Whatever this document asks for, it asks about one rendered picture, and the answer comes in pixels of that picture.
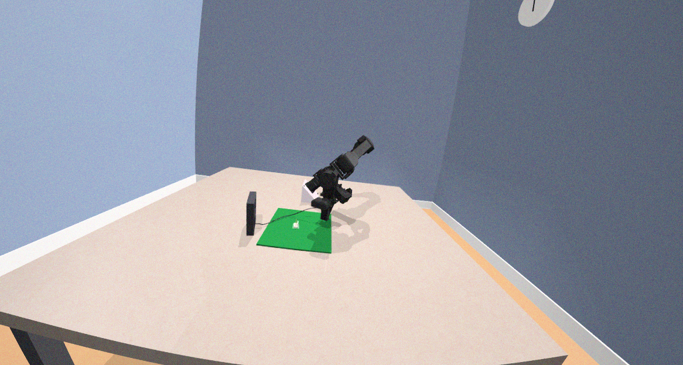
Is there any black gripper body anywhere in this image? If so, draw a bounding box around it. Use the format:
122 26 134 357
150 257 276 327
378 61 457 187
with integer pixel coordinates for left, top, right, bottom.
310 183 340 210

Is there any green circuit board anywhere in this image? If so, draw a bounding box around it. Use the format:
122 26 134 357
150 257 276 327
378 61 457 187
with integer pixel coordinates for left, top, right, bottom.
256 208 332 253

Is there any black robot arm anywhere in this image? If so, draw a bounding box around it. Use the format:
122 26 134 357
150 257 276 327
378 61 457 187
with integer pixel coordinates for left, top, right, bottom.
305 135 374 204

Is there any black square cooling fan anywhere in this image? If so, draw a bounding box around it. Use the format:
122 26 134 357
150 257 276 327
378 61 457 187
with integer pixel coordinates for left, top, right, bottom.
246 192 257 236

